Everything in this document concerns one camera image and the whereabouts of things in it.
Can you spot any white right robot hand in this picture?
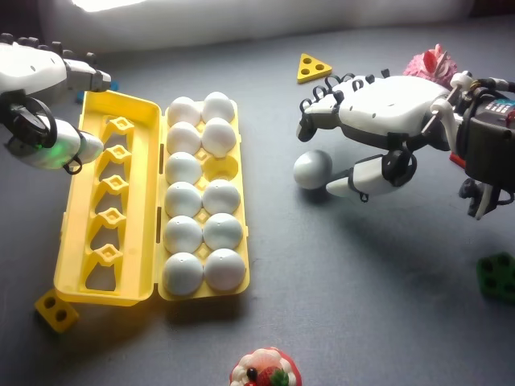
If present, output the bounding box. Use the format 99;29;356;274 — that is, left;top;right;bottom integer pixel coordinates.
297;68;459;202

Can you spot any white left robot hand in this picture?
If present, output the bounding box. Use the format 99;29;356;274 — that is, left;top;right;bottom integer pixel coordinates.
0;34;113;175

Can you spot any white toy egg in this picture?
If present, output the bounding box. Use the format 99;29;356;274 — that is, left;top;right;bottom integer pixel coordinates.
163;216;205;255
162;252;205;298
203;211;245;251
163;181;204;218
200;91;237;125
200;117;237;158
202;179;242;216
164;151;204;187
204;248;247;291
293;149;334;190
167;96;202;126
166;121;203;156

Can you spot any yellow egg carton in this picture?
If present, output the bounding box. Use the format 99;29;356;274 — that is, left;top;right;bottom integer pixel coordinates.
53;90;251;307

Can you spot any pink toy dessert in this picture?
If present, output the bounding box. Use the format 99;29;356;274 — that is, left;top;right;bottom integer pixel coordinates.
403;43;460;88

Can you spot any yellow triangle block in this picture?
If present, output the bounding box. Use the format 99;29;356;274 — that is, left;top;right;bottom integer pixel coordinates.
296;52;334;84

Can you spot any blue square block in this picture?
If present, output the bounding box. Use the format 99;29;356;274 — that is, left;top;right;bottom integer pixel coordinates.
73;80;121;105

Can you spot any white backdrop sheet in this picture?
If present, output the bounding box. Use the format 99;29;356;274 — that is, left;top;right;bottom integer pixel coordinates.
39;0;515;55

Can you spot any grey table cloth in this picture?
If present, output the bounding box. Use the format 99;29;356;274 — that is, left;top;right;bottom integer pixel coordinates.
0;19;515;386

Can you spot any green pentagon block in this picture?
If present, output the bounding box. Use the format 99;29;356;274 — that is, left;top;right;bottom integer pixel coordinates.
476;252;515;306

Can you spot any yellow square block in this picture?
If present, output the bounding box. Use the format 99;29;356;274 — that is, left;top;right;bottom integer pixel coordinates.
34;287;80;334

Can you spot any toy strawberry cake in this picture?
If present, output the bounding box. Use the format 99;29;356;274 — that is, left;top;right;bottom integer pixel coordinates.
229;345;303;386

